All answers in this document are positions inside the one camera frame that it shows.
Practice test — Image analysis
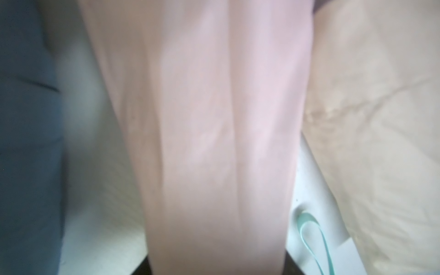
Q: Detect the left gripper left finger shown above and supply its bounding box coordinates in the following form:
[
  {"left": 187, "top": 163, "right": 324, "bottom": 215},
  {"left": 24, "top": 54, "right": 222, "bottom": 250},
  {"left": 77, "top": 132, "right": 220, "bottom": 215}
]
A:
[{"left": 132, "top": 256, "right": 152, "bottom": 275}]

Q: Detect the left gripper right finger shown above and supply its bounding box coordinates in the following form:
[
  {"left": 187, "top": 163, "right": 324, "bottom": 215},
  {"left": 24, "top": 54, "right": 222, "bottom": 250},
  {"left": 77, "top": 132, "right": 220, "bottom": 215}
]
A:
[{"left": 283, "top": 252, "right": 305, "bottom": 275}]

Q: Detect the mint green umbrella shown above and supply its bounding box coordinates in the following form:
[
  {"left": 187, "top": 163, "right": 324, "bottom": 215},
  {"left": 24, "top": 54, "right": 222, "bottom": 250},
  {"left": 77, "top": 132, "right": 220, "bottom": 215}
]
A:
[{"left": 296, "top": 212, "right": 336, "bottom": 275}]

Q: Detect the blue sleeved umbrella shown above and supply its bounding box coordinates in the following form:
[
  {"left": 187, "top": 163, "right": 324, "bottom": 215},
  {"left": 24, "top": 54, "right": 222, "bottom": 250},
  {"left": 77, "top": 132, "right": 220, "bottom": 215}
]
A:
[{"left": 1, "top": 1, "right": 64, "bottom": 275}]

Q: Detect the cream sleeved umbrella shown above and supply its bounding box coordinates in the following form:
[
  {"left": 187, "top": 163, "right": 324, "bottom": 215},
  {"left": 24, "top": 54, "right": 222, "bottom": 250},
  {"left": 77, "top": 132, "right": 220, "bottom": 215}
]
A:
[{"left": 303, "top": 1, "right": 440, "bottom": 275}]

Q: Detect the pink sleeved umbrella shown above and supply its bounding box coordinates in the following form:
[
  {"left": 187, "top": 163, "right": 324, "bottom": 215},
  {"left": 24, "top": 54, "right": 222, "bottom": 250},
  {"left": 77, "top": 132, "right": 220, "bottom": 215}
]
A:
[{"left": 79, "top": 1, "right": 314, "bottom": 275}]

